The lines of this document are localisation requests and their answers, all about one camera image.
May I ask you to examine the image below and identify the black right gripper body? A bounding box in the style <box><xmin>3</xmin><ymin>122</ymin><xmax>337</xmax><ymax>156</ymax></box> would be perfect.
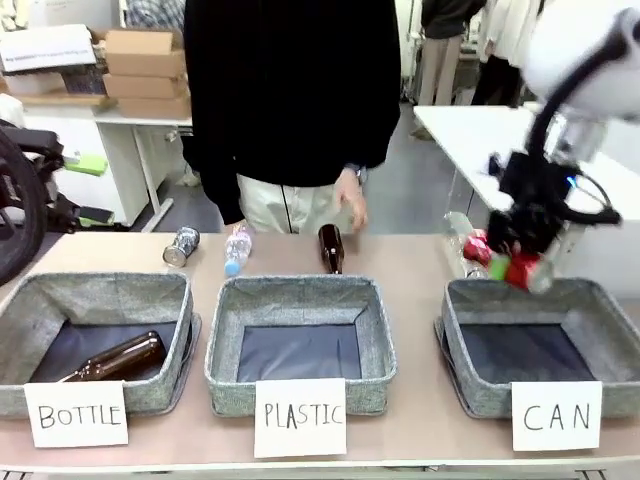
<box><xmin>487</xmin><ymin>151</ymin><xmax>577</xmax><ymax>251</ymax></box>

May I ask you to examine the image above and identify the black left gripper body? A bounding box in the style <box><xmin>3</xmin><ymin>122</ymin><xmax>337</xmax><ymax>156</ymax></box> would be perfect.
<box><xmin>0</xmin><ymin>119</ymin><xmax>67</xmax><ymax>221</ymax></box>

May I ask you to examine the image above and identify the person's left forearm black sleeve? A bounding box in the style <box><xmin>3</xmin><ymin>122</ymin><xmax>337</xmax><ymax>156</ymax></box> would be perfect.
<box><xmin>344</xmin><ymin>64</ymin><xmax>403</xmax><ymax>174</ymax></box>

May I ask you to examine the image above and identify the grey basket labelled can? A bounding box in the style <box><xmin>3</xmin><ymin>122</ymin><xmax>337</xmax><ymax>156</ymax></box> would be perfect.
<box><xmin>433</xmin><ymin>277</ymin><xmax>640</xmax><ymax>420</ymax></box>

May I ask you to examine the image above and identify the grey basket labelled bottle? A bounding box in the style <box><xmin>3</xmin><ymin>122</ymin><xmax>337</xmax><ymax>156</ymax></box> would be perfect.
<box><xmin>0</xmin><ymin>271</ymin><xmax>203</xmax><ymax>420</ymax></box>

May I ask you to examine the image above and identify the patterned grey drink can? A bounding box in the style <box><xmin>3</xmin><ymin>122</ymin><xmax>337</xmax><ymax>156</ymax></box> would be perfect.
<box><xmin>162</xmin><ymin>226</ymin><xmax>201</xmax><ymax>268</ymax></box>

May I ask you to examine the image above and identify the white paper label can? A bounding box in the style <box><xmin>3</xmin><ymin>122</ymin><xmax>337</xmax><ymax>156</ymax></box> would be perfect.
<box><xmin>510</xmin><ymin>380</ymin><xmax>604</xmax><ymax>452</ymax></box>

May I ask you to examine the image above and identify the grey basket labelled plastic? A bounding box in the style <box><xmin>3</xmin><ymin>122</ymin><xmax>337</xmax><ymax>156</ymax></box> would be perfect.
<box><xmin>203</xmin><ymin>273</ymin><xmax>399</xmax><ymax>418</ymax></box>

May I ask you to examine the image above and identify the person's left hand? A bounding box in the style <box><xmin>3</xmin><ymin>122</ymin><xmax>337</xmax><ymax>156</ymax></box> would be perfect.
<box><xmin>333</xmin><ymin>167</ymin><xmax>370</xmax><ymax>234</ymax></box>

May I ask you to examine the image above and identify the white cabinet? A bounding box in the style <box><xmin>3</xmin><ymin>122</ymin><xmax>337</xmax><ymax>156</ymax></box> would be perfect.
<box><xmin>22</xmin><ymin>102</ymin><xmax>151</xmax><ymax>227</ymax></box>

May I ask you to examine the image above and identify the clear plastic bottle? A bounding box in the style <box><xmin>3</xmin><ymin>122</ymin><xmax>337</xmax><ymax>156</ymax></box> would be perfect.
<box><xmin>443</xmin><ymin>211</ymin><xmax>489</xmax><ymax>280</ymax></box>

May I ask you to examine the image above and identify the white desk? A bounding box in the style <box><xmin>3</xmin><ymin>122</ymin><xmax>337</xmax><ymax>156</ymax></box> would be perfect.
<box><xmin>93</xmin><ymin>107</ymin><xmax>194</xmax><ymax>232</ymax></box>

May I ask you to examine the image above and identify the white table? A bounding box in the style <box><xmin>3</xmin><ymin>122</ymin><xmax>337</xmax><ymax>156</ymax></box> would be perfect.
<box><xmin>413</xmin><ymin>103</ymin><xmax>640</xmax><ymax>224</ymax></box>

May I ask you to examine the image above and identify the flat cardboard box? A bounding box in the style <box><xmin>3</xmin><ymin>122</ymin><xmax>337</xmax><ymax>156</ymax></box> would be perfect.
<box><xmin>117</xmin><ymin>94</ymin><xmax>193</xmax><ymax>120</ymax></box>
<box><xmin>102</xmin><ymin>73</ymin><xmax>190</xmax><ymax>100</ymax></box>

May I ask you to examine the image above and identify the white box with printed label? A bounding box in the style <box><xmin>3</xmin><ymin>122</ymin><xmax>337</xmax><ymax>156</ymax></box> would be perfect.
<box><xmin>0</xmin><ymin>23</ymin><xmax>99</xmax><ymax>75</ymax></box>

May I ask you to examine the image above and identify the open cardboard box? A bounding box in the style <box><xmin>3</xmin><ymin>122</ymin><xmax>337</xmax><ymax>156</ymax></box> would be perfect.
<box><xmin>103</xmin><ymin>28</ymin><xmax>187</xmax><ymax>77</ymax></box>

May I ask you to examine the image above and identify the large brown glass bottle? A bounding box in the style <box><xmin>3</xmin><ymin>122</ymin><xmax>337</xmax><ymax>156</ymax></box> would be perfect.
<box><xmin>57</xmin><ymin>329</ymin><xmax>168</xmax><ymax>384</ymax></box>

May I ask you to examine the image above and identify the blue cap plastic bottle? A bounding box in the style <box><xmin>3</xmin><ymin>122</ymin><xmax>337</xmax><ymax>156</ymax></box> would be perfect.
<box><xmin>223</xmin><ymin>223</ymin><xmax>256</xmax><ymax>278</ymax></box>

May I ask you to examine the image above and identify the bystander in white top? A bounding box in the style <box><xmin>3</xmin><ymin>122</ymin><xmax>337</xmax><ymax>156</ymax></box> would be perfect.
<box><xmin>470</xmin><ymin>0</ymin><xmax>547</xmax><ymax>107</ymax></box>

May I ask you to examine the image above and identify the small brown glass bottle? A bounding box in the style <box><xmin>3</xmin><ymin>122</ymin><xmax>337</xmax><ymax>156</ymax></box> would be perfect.
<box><xmin>317</xmin><ymin>223</ymin><xmax>346</xmax><ymax>275</ymax></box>

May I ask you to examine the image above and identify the bystander in beige trousers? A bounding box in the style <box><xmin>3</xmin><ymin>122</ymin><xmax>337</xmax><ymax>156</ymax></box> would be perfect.
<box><xmin>418</xmin><ymin>0</ymin><xmax>487</xmax><ymax>107</ymax></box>

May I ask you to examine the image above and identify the white paper label bottle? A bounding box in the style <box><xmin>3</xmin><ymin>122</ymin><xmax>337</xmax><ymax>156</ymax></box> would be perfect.
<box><xmin>23</xmin><ymin>380</ymin><xmax>130</xmax><ymax>449</ymax></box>

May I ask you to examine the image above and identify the person in black sweater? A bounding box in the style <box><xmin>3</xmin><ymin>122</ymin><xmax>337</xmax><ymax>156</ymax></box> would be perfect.
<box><xmin>182</xmin><ymin>0</ymin><xmax>403</xmax><ymax>235</ymax></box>

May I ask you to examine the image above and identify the white paper label plastic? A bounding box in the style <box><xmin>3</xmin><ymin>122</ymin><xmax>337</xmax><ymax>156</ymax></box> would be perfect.
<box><xmin>253</xmin><ymin>378</ymin><xmax>348</xmax><ymax>459</ymax></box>

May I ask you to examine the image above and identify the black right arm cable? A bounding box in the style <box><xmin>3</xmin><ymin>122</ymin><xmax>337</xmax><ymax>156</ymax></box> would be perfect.
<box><xmin>528</xmin><ymin>12</ymin><xmax>624</xmax><ymax>227</ymax></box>

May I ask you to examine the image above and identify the silver right wrist mount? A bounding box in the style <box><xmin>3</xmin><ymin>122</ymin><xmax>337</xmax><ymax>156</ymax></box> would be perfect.
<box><xmin>548</xmin><ymin>112</ymin><xmax>609</xmax><ymax>165</ymax></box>

